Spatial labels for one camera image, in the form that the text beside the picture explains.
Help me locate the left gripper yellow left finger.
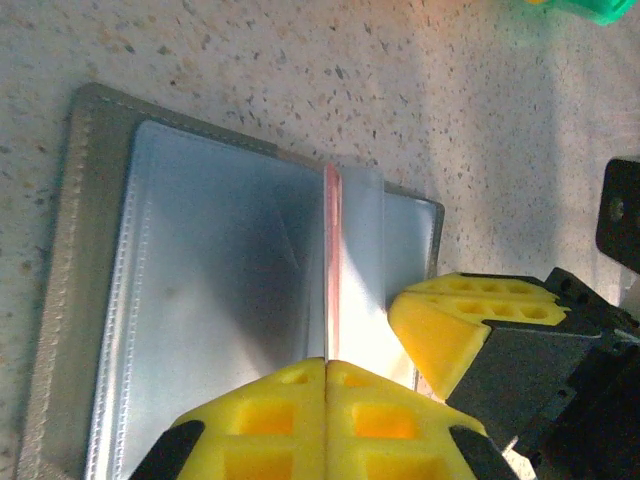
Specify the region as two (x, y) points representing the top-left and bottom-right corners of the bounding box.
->
(132, 358), (327, 480)

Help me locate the green plastic bin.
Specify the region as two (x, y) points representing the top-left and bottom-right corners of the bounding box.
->
(522, 0), (635, 27)

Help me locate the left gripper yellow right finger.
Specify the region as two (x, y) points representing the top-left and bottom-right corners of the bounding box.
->
(325, 359), (521, 480)

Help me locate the red card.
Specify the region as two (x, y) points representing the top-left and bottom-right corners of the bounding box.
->
(323, 162), (346, 364)

